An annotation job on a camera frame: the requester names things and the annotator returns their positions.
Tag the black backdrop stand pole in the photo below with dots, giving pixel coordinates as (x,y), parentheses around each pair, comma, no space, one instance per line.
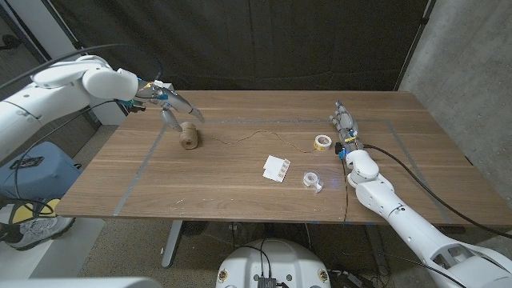
(77,45)
(416,38)

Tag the white power socket box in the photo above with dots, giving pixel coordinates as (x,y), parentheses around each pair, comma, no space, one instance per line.
(169,86)

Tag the black torso connector box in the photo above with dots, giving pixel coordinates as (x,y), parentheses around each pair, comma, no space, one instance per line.
(267,282)

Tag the brown twine spool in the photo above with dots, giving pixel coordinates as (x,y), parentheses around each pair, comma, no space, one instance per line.
(189,137)

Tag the black backdrop curtain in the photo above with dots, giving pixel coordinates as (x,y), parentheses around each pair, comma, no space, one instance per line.
(240,40)

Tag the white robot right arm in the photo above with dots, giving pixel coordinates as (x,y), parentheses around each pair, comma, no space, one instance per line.
(400,216)

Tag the brown twine strand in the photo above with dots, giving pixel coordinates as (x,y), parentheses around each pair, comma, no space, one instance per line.
(260,130)

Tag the yellow black shoe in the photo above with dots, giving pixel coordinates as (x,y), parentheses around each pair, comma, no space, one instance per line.
(24,214)

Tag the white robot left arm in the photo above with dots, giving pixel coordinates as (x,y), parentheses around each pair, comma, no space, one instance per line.
(40,104)

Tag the clear tape roll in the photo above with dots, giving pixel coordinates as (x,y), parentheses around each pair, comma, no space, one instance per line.
(308,182)

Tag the black flat device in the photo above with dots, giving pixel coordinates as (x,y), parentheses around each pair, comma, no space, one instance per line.
(26,162)

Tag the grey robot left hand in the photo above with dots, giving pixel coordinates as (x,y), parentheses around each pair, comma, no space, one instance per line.
(172,102)

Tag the blue chair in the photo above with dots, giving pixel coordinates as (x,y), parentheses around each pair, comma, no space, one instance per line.
(44,180)

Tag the white sticker sheet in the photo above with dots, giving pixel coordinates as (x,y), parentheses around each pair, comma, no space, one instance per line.
(274,168)

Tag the grey table leg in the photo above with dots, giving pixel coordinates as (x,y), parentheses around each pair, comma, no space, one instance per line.
(376,248)
(173,244)

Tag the black wall rail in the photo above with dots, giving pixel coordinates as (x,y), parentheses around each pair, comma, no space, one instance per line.
(22,34)

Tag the white yellow sticker roll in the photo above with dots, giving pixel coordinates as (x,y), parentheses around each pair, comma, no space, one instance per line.
(320,146)

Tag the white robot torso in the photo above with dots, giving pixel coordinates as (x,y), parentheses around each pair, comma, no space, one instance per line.
(288,260)

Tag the floor power strip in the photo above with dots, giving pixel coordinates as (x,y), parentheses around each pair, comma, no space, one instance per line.
(348,278)

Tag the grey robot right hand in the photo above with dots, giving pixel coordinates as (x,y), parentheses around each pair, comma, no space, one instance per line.
(347,126)

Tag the black wall hook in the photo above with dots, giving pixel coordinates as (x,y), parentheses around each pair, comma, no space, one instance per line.
(9,41)

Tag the grey sneaker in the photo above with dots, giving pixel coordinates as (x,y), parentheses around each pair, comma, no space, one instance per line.
(40,230)

